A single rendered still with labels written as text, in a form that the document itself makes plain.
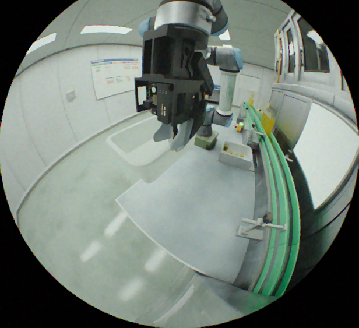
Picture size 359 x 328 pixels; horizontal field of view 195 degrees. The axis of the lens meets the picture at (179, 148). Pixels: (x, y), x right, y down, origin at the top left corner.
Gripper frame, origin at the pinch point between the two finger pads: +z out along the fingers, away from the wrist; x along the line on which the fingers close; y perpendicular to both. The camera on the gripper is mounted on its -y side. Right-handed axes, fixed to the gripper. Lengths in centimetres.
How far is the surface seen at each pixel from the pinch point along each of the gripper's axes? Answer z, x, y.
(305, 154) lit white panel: 0, 52, -37
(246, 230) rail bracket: 18.3, 29.7, 1.3
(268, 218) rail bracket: 6.5, 28.2, 1.3
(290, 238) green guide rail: 13, 48, 1
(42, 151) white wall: 91, -298, 134
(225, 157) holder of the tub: 29, 12, -42
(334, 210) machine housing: -4, 58, -3
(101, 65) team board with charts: -51, -338, -95
